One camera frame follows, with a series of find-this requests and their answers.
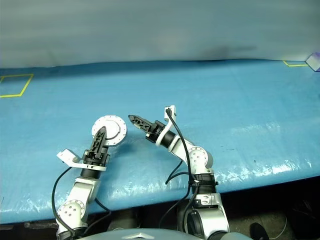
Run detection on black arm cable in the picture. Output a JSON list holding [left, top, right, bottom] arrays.
[[51, 166, 76, 237], [83, 197, 112, 237], [158, 107, 199, 230]]

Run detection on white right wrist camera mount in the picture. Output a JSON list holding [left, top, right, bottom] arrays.
[[154, 104, 178, 148]]

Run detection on thin white cable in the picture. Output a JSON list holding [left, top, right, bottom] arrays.
[[269, 216, 289, 239]]

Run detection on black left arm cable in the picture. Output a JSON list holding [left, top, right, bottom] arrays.
[[83, 197, 112, 237], [51, 166, 76, 237]]

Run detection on blue plastic table cover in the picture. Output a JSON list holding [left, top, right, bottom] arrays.
[[0, 58, 320, 225]]

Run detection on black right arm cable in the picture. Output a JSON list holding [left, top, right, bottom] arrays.
[[158, 107, 199, 230]]

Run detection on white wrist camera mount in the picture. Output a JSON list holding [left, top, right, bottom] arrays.
[[154, 104, 178, 148], [56, 148, 108, 172]]

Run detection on round hinged motor lid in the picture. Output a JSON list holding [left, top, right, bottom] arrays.
[[91, 115, 128, 146]]

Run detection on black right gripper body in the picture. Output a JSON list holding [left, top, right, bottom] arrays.
[[145, 120, 166, 144]]

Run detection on purple and white cube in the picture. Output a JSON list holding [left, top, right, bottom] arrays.
[[305, 52, 320, 74]]

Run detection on dark rounded shape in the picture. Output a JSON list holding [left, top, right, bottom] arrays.
[[249, 222, 270, 240]]

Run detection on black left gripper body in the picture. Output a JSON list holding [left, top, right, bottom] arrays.
[[82, 146, 111, 167]]

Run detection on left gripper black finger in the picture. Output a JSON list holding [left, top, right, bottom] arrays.
[[99, 126, 109, 153], [90, 126, 107, 153]]

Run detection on grey robot torso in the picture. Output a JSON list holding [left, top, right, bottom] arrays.
[[86, 227, 256, 240]]

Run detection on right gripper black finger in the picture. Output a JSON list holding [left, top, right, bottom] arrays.
[[127, 114, 153, 135], [127, 114, 154, 126]]

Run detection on large yellow tape square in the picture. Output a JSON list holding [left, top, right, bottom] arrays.
[[0, 73, 35, 99]]

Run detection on small yellow tape outline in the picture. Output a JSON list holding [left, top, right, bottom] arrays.
[[282, 59, 310, 68]]

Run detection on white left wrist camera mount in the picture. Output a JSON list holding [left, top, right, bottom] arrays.
[[56, 148, 108, 172]]

